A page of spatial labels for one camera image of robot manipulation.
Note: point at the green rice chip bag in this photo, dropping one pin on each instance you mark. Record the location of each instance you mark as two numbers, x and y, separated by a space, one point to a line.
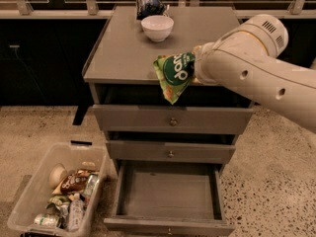
175 73

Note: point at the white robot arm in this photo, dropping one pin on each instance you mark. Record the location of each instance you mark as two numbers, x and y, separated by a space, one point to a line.
245 62

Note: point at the top grey drawer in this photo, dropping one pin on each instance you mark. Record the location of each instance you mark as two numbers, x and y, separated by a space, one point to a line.
170 119

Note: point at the middle grey drawer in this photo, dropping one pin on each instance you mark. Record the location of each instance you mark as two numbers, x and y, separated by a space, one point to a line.
170 151

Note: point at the grey wooden drawer cabinet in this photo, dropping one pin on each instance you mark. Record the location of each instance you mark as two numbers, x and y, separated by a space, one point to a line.
121 70

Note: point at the bottom grey open drawer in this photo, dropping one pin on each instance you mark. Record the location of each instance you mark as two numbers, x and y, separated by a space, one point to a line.
168 199

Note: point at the dark blue chip bag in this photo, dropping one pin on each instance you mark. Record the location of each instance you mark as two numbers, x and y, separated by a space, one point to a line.
146 8

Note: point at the brown snack bag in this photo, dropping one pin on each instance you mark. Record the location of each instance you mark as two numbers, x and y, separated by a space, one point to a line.
73 183

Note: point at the green crumpled snack bag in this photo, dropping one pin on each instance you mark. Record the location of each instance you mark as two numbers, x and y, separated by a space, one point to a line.
57 202

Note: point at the white ceramic bowl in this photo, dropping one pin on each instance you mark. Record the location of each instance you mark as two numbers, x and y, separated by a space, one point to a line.
157 28

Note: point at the green soda can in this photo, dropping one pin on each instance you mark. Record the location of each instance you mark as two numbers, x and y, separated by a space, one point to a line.
90 185

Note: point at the tan bowl in bin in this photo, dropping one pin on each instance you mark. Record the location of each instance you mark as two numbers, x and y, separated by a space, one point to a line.
57 174

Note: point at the clear plastic water bottle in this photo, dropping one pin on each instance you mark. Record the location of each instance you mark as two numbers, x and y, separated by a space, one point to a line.
76 213

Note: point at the clear plastic storage bin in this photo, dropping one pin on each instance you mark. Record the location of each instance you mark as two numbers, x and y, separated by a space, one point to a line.
38 191

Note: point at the silver green can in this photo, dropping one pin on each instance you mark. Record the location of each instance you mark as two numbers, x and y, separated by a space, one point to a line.
47 220

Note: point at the metal window railing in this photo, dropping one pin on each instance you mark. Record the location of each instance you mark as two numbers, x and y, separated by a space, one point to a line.
92 4

